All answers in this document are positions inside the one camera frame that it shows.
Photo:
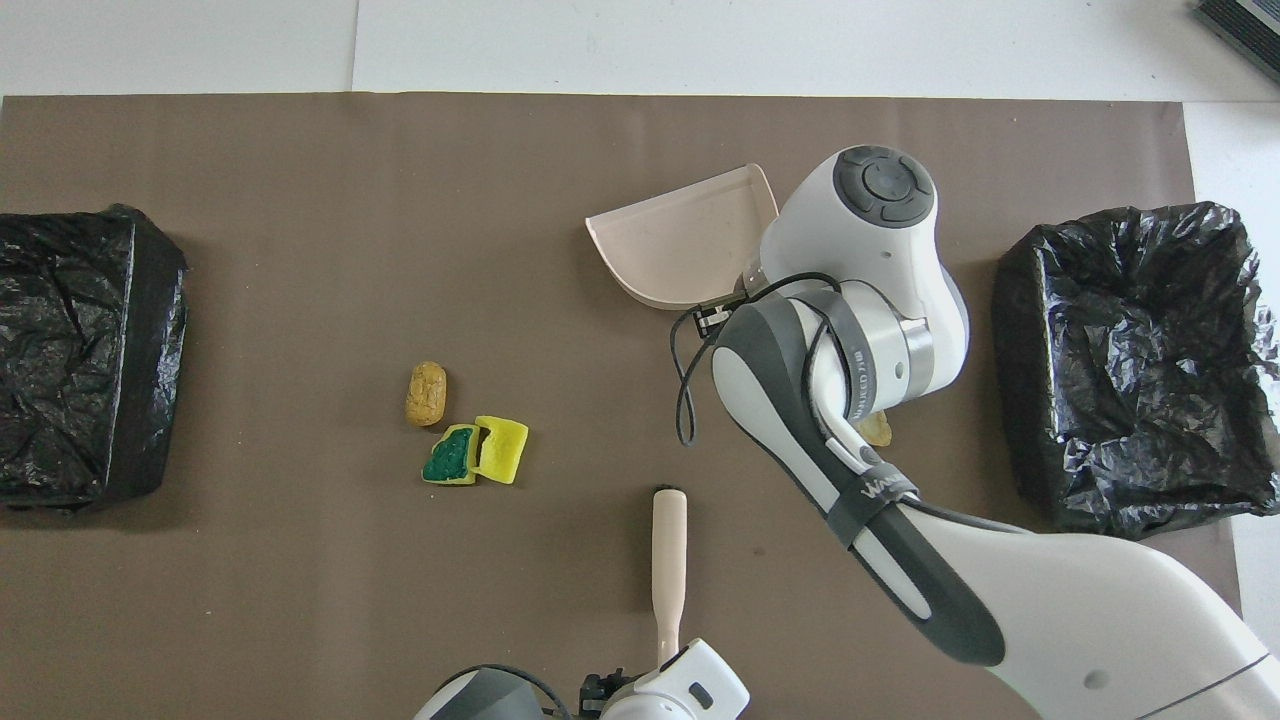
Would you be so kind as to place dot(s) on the bin lined with black bag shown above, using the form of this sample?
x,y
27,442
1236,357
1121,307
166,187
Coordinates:
x,y
1120,350
110,400

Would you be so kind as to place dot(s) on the beige plastic dustpan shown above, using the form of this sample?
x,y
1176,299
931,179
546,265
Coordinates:
x,y
680,245

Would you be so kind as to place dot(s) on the green and yellow sponge piece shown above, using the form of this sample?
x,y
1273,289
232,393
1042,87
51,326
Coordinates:
x,y
448,460

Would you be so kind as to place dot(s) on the pale beige foam chunk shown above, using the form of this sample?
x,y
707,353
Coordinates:
x,y
877,430

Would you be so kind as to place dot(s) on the beige brush with black bristles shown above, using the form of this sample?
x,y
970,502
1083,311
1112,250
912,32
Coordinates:
x,y
669,560

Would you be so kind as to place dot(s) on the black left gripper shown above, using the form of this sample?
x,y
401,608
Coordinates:
x,y
602,692

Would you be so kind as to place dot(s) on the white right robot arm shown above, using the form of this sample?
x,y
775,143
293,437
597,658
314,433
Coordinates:
x,y
870,250

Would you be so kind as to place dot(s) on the brown paper table mat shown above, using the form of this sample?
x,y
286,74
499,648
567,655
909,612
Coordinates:
x,y
300,600

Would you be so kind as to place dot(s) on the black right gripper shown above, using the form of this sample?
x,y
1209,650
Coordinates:
x,y
718,318

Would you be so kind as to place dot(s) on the yellow sponge block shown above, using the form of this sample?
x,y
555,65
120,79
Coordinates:
x,y
503,450

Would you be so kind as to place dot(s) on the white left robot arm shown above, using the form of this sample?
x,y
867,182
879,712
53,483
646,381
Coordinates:
x,y
690,690

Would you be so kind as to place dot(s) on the black ribbed device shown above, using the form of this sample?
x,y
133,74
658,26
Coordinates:
x,y
1245,30

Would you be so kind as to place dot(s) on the brown bread roll shaped sponge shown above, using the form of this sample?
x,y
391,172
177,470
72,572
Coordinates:
x,y
426,394

